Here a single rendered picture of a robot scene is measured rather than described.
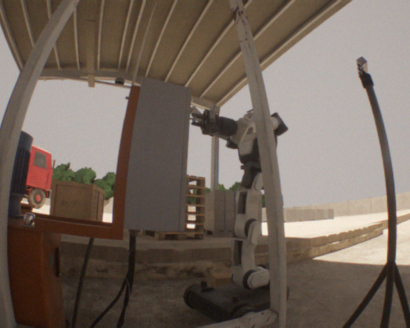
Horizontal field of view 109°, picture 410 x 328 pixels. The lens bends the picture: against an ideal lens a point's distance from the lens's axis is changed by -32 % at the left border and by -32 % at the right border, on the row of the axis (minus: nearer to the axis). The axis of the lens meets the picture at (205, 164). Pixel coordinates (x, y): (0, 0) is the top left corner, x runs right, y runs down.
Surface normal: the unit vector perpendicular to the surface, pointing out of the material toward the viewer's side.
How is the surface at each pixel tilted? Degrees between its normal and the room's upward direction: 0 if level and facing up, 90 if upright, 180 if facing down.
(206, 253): 88
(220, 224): 90
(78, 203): 90
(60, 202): 90
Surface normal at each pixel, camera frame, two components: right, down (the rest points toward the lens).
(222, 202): 0.23, -0.23
